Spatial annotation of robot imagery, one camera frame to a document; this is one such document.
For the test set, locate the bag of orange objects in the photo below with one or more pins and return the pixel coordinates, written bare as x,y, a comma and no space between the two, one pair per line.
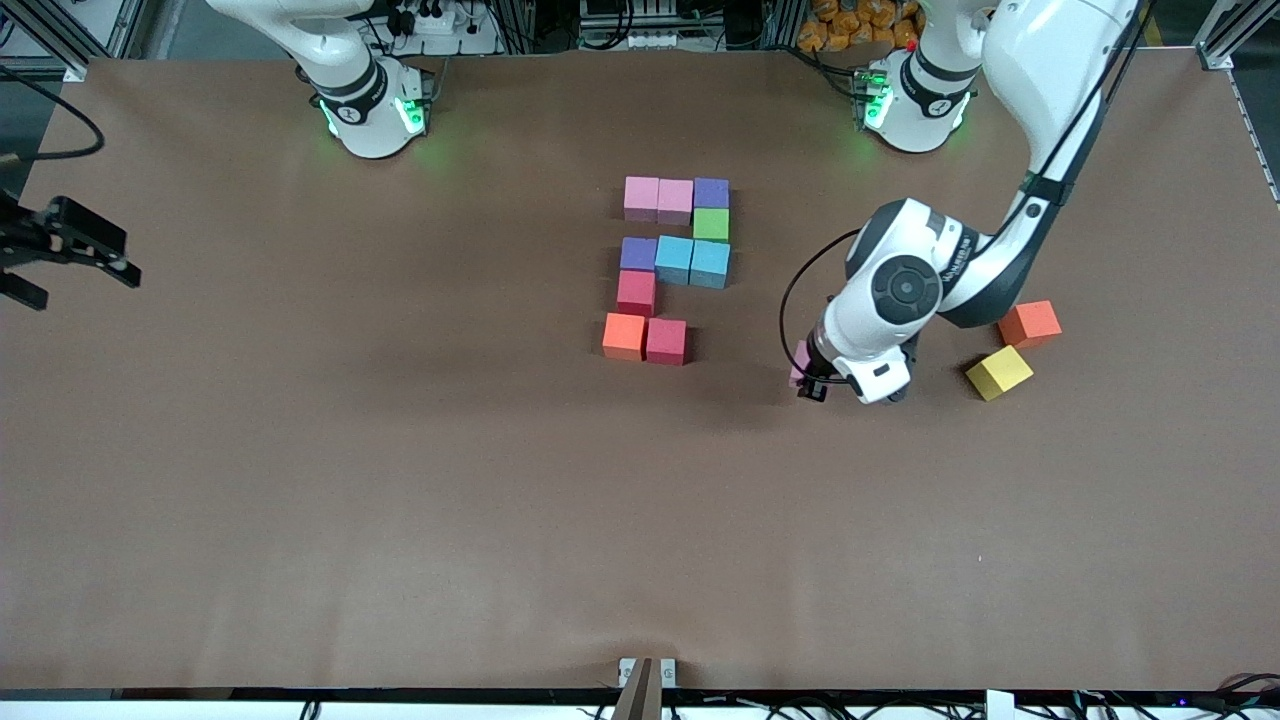
860,25

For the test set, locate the blue foam cube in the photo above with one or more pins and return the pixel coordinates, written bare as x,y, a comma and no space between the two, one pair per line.
674,260
710,265

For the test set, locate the brown paper table cover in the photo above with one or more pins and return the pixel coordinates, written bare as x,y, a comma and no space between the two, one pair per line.
640,560

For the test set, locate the orange foam cube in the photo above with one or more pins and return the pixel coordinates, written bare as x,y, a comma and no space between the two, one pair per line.
1032,325
624,335

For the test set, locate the aluminium frame profile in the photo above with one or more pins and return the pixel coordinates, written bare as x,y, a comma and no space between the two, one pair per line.
1225,45
40,30

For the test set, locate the grey camera pole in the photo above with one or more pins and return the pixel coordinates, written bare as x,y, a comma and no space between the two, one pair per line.
638,695

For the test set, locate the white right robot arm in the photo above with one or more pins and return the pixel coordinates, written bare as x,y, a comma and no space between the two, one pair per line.
370,100

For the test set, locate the red foam cube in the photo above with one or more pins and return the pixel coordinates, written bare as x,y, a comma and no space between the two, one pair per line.
666,340
636,293

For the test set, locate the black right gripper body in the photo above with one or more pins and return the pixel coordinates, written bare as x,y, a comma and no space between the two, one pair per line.
22,243

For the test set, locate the green foam cube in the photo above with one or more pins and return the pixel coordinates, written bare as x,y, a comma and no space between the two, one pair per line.
711,224

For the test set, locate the pink foam cube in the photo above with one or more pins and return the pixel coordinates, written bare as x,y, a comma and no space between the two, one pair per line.
800,362
641,197
675,200

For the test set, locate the white equipment box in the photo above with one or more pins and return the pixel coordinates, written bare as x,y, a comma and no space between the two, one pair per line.
630,25

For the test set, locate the yellow foam cube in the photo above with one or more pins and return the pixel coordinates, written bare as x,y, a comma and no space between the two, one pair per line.
998,372

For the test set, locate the purple foam cube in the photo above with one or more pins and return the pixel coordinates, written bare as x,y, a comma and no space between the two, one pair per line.
711,192
638,253

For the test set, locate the white power strip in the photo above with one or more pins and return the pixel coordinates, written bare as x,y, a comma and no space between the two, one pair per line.
440,20

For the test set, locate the metal mounting bracket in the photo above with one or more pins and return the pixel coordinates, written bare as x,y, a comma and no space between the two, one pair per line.
668,672

